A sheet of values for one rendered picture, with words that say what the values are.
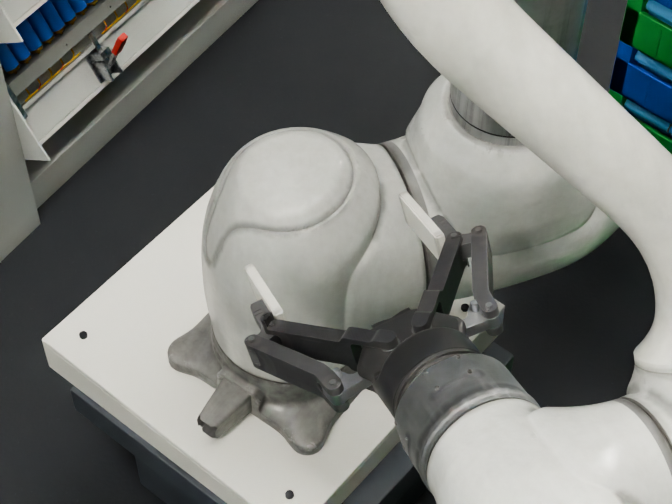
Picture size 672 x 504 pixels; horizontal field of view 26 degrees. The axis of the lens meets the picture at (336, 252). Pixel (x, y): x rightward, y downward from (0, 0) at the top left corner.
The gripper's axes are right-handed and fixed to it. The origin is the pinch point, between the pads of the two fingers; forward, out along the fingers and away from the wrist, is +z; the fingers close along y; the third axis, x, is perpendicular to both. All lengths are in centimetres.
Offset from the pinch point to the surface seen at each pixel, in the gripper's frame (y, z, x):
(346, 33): -29, 86, 34
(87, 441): 26, 38, 40
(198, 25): -10, 89, 25
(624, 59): -49, 43, 27
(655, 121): -51, 40, 35
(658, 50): -51, 38, 24
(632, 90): -49, 42, 31
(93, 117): 9, 78, 25
